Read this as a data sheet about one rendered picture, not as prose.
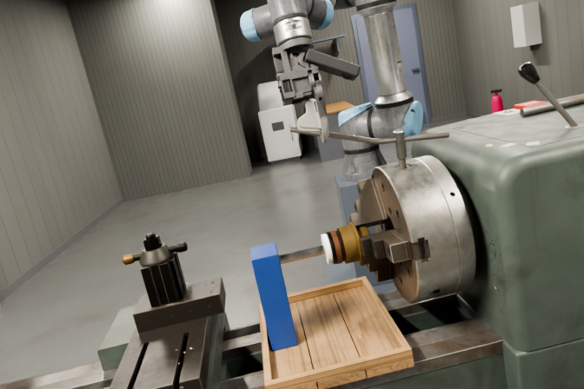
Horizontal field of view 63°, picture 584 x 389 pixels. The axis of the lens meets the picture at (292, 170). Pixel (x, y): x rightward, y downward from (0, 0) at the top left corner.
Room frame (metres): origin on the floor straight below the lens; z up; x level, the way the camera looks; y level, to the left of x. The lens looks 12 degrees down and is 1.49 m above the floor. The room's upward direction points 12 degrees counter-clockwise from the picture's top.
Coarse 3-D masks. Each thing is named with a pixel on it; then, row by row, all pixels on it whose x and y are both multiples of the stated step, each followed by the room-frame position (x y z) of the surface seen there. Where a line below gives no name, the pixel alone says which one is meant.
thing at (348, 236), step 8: (352, 224) 1.01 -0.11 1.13; (328, 232) 1.02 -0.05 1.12; (336, 232) 1.01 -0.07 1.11; (344, 232) 1.00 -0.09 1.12; (352, 232) 0.99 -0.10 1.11; (360, 232) 1.00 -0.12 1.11; (368, 232) 1.00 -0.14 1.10; (336, 240) 0.99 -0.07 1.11; (344, 240) 0.98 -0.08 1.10; (352, 240) 0.98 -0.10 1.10; (336, 248) 0.98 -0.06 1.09; (344, 248) 0.98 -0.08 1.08; (352, 248) 0.98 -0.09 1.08; (360, 248) 0.97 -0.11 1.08; (336, 256) 0.98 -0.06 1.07; (344, 256) 0.98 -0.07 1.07; (352, 256) 0.98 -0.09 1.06; (360, 256) 0.98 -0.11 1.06
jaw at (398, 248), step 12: (360, 240) 0.97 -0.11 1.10; (372, 240) 0.95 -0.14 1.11; (384, 240) 0.93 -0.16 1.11; (396, 240) 0.91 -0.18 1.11; (420, 240) 0.88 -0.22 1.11; (372, 252) 0.96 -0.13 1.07; (384, 252) 0.93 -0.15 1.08; (396, 252) 0.89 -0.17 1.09; (408, 252) 0.89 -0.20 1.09; (420, 252) 0.87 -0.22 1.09
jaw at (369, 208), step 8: (360, 184) 1.08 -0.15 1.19; (368, 184) 1.08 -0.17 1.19; (376, 184) 1.08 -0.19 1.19; (360, 192) 1.09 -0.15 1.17; (368, 192) 1.07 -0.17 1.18; (376, 192) 1.06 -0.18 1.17; (360, 200) 1.06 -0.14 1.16; (368, 200) 1.05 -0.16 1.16; (376, 200) 1.05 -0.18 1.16; (360, 208) 1.04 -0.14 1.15; (368, 208) 1.04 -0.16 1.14; (376, 208) 1.04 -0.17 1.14; (384, 208) 1.05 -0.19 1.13; (352, 216) 1.03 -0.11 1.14; (360, 216) 1.03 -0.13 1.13; (368, 216) 1.03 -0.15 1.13; (376, 216) 1.03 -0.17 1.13; (384, 216) 1.03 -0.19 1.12; (360, 224) 1.02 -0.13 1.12; (368, 224) 1.04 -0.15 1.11; (376, 224) 1.05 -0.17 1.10
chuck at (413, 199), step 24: (384, 168) 1.01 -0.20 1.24; (384, 192) 1.02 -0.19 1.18; (408, 192) 0.92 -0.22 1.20; (432, 192) 0.92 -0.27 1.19; (408, 216) 0.89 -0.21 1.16; (432, 216) 0.89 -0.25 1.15; (408, 240) 0.89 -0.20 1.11; (432, 240) 0.87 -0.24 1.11; (456, 240) 0.87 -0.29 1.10; (408, 264) 0.92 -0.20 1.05; (432, 264) 0.87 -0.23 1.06; (456, 264) 0.87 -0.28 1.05; (408, 288) 0.95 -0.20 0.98; (432, 288) 0.89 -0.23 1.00
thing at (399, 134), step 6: (396, 132) 0.98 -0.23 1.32; (402, 132) 0.97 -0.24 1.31; (396, 138) 0.98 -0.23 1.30; (402, 138) 0.98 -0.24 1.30; (396, 144) 0.98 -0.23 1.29; (402, 144) 0.98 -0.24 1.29; (396, 150) 0.99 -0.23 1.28; (402, 150) 0.98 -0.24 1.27; (396, 156) 1.00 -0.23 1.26; (402, 156) 0.98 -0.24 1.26; (402, 162) 0.99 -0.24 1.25; (402, 168) 0.99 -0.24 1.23
